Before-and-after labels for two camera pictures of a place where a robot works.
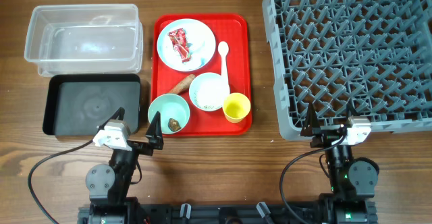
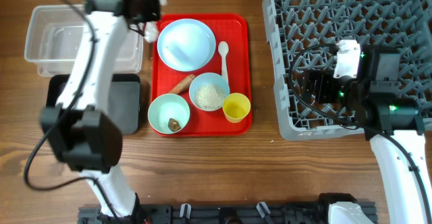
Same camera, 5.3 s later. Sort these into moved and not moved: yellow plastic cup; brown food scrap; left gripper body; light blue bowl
Moved: left gripper body
Not moved: light blue bowl; brown food scrap; yellow plastic cup
